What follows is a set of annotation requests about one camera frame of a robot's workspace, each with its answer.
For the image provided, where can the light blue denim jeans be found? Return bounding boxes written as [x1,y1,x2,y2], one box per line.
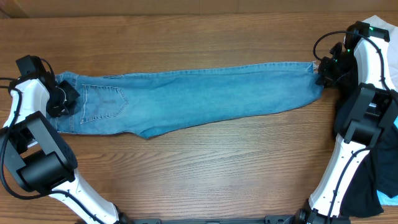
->
[50,62,323,139]

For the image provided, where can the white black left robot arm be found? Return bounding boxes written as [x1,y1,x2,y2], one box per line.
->
[1,55,132,223]

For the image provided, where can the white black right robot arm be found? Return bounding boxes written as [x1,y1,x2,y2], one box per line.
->
[264,21,397,223]

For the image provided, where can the white beige garment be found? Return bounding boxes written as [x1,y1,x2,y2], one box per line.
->
[364,16,398,88]

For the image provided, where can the brown cardboard back panel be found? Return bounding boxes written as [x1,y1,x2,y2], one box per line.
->
[1,0,397,18]

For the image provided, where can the black garment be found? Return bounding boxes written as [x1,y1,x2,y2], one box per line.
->
[334,64,397,218]

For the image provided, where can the light blue cloth piece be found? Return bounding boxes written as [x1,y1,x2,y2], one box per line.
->
[377,119,397,206]

